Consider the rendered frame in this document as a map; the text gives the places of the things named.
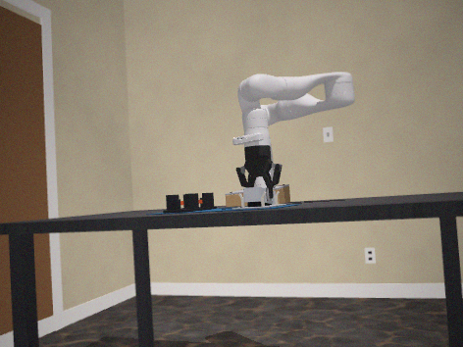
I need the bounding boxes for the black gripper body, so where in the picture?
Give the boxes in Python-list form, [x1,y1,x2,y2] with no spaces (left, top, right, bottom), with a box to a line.
[244,145,273,177]

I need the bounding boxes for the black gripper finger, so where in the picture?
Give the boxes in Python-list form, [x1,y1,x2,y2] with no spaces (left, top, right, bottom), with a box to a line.
[236,165,256,188]
[258,163,282,201]

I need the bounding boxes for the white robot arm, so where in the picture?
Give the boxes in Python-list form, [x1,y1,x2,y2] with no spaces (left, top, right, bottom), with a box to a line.
[232,72,355,162]

